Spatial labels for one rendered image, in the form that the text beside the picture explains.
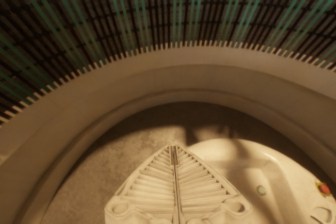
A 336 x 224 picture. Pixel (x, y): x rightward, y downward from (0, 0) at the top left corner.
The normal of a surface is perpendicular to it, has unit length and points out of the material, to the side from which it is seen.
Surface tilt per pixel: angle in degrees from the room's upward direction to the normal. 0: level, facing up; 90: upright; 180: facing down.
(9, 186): 90
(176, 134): 0
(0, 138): 90
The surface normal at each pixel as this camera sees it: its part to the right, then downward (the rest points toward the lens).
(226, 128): -0.02, -0.54
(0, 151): 0.92, 0.32
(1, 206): 0.99, 0.13
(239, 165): 0.00, 0.59
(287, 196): -0.97, -0.12
